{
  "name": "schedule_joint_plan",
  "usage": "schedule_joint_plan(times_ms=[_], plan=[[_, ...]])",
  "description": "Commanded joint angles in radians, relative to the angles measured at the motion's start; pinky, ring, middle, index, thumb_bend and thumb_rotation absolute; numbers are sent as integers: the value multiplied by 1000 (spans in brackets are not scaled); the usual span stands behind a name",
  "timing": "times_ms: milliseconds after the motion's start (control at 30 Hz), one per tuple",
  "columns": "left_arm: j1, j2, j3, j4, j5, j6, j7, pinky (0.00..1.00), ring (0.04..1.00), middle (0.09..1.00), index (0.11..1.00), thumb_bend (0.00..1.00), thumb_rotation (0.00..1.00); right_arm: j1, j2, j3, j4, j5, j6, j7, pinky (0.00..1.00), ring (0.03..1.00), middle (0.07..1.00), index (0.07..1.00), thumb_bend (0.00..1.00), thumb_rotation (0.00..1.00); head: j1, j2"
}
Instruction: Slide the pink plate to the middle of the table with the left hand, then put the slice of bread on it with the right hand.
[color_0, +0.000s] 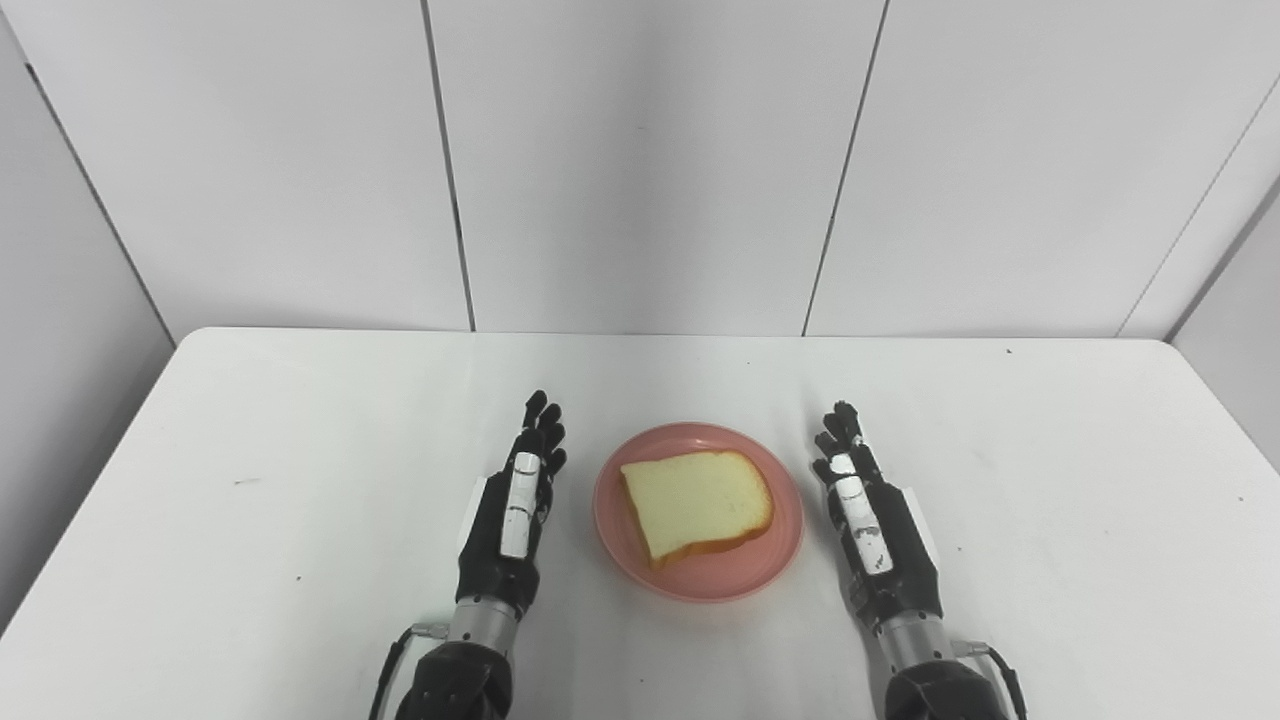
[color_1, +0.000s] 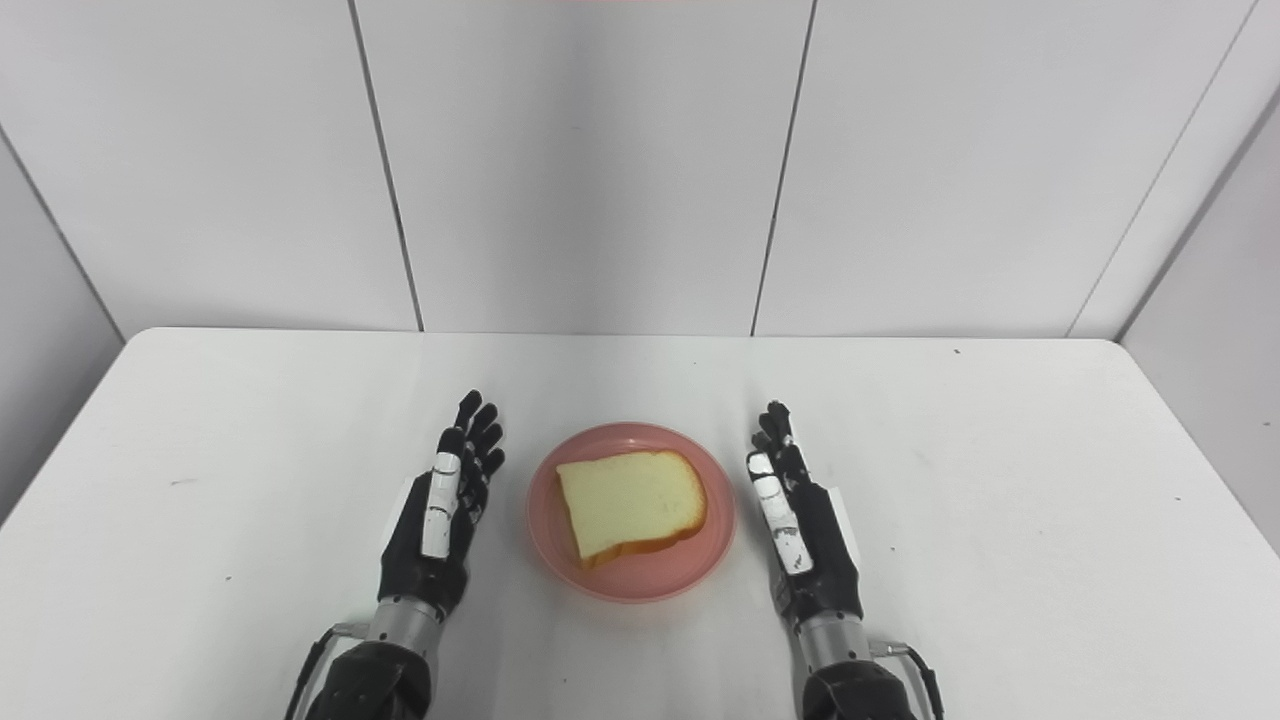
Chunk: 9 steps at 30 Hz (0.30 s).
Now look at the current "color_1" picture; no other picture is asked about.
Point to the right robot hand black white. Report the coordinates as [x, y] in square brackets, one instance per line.
[810, 540]

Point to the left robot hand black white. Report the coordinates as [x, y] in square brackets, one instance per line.
[430, 545]

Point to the pink round plate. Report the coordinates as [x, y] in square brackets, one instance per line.
[630, 575]

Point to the slice of white bread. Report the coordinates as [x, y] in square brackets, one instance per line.
[630, 500]

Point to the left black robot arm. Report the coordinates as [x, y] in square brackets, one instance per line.
[380, 665]

